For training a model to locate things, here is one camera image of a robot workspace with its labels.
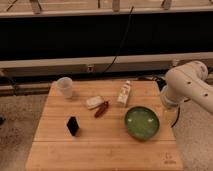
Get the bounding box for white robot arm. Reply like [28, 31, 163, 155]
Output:
[160, 61, 213, 115]

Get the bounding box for green round bowl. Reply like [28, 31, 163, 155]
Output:
[124, 106, 160, 141]

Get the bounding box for black hanging cable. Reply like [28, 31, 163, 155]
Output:
[101, 5, 135, 74]

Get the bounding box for brown sausage toy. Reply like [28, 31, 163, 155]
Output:
[94, 101, 109, 118]

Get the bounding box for white small bottle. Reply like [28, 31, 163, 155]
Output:
[117, 80, 131, 106]

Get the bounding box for translucent plastic cup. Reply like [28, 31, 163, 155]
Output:
[56, 77, 73, 98]

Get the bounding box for black eraser block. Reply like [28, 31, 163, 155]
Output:
[67, 116, 79, 136]

